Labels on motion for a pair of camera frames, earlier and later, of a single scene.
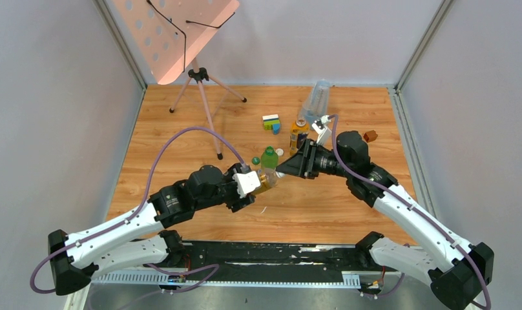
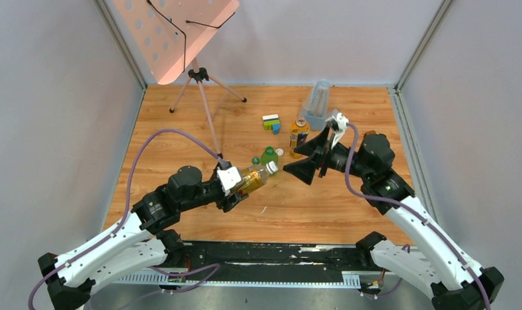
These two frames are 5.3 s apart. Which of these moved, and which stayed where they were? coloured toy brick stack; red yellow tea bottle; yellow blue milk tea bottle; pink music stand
Moved: red yellow tea bottle
Stayed: coloured toy brick stack; yellow blue milk tea bottle; pink music stand
